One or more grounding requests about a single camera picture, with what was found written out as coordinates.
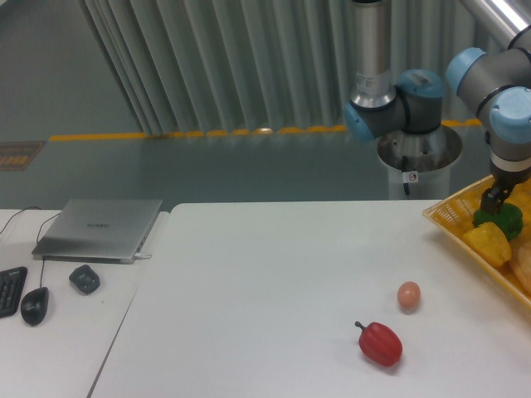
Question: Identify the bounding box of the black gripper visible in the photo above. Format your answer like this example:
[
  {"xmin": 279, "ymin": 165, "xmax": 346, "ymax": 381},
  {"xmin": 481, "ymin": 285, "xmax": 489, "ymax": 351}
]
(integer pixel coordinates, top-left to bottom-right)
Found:
[{"xmin": 480, "ymin": 165, "xmax": 530, "ymax": 215}]

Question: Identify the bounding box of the green bell pepper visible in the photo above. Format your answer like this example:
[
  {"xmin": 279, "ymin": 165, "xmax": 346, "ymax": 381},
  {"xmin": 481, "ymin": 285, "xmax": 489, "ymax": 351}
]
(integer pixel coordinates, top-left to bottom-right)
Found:
[{"xmin": 473, "ymin": 202, "xmax": 524, "ymax": 241}]

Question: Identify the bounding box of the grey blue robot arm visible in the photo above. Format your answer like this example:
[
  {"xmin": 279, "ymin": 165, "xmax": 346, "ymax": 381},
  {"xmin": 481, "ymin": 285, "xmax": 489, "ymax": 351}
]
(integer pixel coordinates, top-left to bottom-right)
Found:
[{"xmin": 343, "ymin": 1, "xmax": 530, "ymax": 214}]

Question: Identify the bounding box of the yellow bell pepper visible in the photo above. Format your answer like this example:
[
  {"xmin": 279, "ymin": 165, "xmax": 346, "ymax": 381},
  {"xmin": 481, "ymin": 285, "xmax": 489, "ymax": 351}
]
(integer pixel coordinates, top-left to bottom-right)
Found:
[{"xmin": 462, "ymin": 222, "xmax": 512, "ymax": 268}]

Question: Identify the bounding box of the yellow plastic basket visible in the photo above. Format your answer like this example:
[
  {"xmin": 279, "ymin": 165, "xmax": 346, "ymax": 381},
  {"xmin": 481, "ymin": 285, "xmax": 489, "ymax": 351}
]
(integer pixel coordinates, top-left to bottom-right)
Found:
[{"xmin": 423, "ymin": 176, "xmax": 530, "ymax": 303}]

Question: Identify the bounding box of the red bell pepper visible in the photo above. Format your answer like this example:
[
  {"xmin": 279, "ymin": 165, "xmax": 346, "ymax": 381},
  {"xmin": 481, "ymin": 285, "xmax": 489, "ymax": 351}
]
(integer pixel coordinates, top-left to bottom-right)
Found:
[{"xmin": 354, "ymin": 321, "xmax": 403, "ymax": 367}]

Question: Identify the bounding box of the bread roll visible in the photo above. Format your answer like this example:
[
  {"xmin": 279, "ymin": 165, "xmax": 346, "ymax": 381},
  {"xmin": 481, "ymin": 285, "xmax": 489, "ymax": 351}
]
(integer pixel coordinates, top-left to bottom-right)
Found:
[{"xmin": 510, "ymin": 242, "xmax": 531, "ymax": 294}]

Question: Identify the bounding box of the brown egg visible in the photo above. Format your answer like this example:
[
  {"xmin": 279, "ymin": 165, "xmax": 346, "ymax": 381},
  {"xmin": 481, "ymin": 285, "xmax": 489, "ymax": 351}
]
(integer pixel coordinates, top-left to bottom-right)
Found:
[{"xmin": 397, "ymin": 281, "xmax": 421, "ymax": 313}]

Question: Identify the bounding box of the grey pleated curtain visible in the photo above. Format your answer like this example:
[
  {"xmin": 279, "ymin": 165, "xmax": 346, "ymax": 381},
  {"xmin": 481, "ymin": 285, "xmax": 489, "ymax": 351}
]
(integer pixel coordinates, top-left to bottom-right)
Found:
[{"xmin": 81, "ymin": 1, "xmax": 501, "ymax": 136}]

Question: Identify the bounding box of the silver closed laptop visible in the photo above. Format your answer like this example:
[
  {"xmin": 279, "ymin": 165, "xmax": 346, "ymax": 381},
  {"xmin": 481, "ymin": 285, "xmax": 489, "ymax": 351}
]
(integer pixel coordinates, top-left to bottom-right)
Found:
[{"xmin": 32, "ymin": 199, "xmax": 163, "ymax": 264}]

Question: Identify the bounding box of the small black device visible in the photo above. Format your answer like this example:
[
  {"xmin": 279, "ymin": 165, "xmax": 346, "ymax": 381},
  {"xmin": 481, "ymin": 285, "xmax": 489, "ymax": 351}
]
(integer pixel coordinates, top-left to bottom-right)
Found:
[{"xmin": 69, "ymin": 265, "xmax": 100, "ymax": 295}]

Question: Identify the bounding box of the black computer mouse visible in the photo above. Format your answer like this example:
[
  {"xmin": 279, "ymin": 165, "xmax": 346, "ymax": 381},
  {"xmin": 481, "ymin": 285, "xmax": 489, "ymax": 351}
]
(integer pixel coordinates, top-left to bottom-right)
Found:
[{"xmin": 20, "ymin": 287, "xmax": 49, "ymax": 327}]

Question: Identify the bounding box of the black keyboard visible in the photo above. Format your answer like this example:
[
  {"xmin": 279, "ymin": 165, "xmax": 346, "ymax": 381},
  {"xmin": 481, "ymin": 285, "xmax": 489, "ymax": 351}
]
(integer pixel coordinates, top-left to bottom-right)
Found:
[{"xmin": 0, "ymin": 266, "xmax": 27, "ymax": 318}]

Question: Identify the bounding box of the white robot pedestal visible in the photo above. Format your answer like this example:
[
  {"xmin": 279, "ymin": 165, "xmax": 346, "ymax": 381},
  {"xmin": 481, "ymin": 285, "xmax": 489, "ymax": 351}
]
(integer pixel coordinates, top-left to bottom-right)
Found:
[{"xmin": 377, "ymin": 125, "xmax": 462, "ymax": 200}]

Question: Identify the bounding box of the black pedestal cable with tag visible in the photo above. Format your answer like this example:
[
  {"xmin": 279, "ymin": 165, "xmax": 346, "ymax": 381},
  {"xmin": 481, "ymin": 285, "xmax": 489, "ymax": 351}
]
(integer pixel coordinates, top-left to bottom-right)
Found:
[{"xmin": 400, "ymin": 155, "xmax": 418, "ymax": 197}]

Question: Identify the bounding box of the black mouse cable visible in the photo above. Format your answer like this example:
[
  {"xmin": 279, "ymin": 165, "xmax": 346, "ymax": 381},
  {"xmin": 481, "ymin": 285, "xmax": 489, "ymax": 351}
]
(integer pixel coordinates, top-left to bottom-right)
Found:
[{"xmin": 36, "ymin": 210, "xmax": 62, "ymax": 288}]

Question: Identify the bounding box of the black laptop cable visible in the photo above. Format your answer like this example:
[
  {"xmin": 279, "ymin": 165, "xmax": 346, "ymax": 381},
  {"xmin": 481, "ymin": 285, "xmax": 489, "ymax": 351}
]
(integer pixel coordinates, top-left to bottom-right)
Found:
[{"xmin": 0, "ymin": 206, "xmax": 42, "ymax": 235}]

